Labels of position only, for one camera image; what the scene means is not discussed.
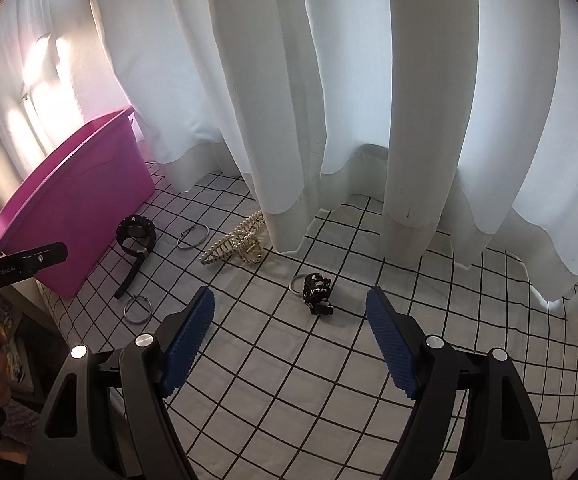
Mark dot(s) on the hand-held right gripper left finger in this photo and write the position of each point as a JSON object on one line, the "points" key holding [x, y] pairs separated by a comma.
{"points": [[189, 345]]}

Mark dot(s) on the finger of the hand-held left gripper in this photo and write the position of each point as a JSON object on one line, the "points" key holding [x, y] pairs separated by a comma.
{"points": [[44, 257]]}

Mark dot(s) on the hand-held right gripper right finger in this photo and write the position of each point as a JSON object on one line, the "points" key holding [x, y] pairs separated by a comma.
{"points": [[391, 345]]}

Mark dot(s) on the pink plastic bin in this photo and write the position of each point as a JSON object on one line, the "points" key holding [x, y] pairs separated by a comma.
{"points": [[69, 200]]}

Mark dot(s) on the silver bangle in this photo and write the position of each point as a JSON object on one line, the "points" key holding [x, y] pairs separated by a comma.
{"points": [[126, 310]]}

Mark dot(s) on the black hair claw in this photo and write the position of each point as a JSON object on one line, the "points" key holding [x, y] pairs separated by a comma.
{"points": [[319, 292]]}

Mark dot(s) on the black wrist watch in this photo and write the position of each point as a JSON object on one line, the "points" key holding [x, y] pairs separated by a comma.
{"points": [[136, 232]]}

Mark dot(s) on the pearl hair claw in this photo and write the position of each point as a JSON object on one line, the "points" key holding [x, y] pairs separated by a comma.
{"points": [[231, 247]]}

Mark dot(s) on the colourful printed bag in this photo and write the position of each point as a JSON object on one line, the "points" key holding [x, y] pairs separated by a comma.
{"points": [[14, 350]]}

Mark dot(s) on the white black checkered tablecloth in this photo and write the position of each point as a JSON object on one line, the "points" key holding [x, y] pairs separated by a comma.
{"points": [[294, 385]]}

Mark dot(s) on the purple fluffy cloth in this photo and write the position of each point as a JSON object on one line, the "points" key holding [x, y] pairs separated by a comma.
{"points": [[19, 417]]}

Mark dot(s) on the white curtain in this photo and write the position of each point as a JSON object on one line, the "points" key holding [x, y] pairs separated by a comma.
{"points": [[349, 85]]}

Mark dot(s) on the wall light bar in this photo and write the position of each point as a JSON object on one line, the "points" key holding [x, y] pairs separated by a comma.
{"points": [[44, 45]]}

